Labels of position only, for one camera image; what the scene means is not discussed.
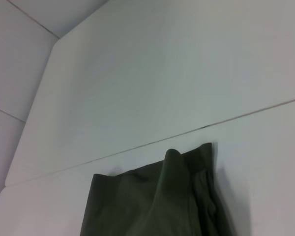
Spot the dark green FREE t-shirt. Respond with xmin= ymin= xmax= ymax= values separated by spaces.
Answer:
xmin=79 ymin=142 xmax=221 ymax=236

